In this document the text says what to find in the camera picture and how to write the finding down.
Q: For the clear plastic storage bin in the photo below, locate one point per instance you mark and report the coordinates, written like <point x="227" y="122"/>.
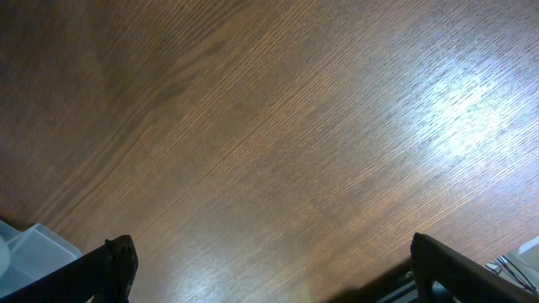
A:
<point x="27" y="256"/>

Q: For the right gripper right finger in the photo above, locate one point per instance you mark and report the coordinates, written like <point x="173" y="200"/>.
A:
<point x="441" y="274"/>

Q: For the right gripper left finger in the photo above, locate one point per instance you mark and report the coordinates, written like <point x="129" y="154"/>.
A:
<point x="104" y="275"/>

